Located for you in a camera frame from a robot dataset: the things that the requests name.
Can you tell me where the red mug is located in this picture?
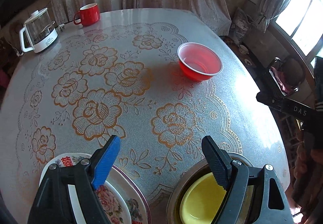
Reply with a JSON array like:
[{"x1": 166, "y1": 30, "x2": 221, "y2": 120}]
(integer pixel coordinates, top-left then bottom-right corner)
[{"x1": 73, "y1": 3, "x2": 100, "y2": 27}]

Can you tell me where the white plate with pink roses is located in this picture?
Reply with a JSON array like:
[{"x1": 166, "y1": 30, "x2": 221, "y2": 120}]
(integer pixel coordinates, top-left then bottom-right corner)
[{"x1": 68, "y1": 181, "x2": 131, "y2": 223}]

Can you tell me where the stainless steel bowl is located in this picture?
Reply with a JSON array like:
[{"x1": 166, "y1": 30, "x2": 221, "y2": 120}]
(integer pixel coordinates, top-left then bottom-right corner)
[{"x1": 166, "y1": 159, "x2": 254, "y2": 223}]

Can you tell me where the yellow bowl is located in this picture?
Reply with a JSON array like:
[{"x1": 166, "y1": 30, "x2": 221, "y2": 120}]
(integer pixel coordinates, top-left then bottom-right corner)
[{"x1": 180, "y1": 173, "x2": 226, "y2": 224}]

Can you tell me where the white plate with red characters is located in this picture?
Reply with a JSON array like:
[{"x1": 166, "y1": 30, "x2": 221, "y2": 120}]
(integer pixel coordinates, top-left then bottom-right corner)
[{"x1": 38, "y1": 153, "x2": 152, "y2": 223}]

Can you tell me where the person's right hand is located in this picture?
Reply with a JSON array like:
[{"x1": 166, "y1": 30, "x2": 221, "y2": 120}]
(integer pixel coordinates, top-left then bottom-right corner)
[{"x1": 292, "y1": 129, "x2": 322, "y2": 216}]

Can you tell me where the white pet bowl on floor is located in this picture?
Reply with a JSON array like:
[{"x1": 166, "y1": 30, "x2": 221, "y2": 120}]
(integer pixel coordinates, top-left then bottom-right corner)
[{"x1": 239, "y1": 45, "x2": 249, "y2": 55}]

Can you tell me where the large plate with purple rim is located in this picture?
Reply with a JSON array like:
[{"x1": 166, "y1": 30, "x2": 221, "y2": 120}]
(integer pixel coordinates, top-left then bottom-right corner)
[{"x1": 107, "y1": 165, "x2": 152, "y2": 223}]

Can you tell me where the printed sack on floor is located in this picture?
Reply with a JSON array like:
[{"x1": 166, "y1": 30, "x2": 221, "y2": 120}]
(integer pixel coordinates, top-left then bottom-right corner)
[{"x1": 228, "y1": 7, "x2": 253, "y2": 45}]

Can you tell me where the dark wooden armchair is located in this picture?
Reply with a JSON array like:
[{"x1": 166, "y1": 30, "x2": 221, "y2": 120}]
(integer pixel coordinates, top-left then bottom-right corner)
[{"x1": 267, "y1": 56, "x2": 305, "y2": 98}]

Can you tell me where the white glass electric kettle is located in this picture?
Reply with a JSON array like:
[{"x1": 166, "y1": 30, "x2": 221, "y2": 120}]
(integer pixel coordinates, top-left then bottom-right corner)
[{"x1": 19, "y1": 7, "x2": 58, "y2": 53}]

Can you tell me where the lace tablecloth with gold flowers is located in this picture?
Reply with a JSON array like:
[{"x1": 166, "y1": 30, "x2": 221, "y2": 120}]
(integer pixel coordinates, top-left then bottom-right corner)
[{"x1": 1, "y1": 9, "x2": 290, "y2": 223}]

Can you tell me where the red plastic bowl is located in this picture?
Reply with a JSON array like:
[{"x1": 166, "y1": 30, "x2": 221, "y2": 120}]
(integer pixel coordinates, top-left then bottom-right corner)
[{"x1": 177, "y1": 42, "x2": 223, "y2": 82}]

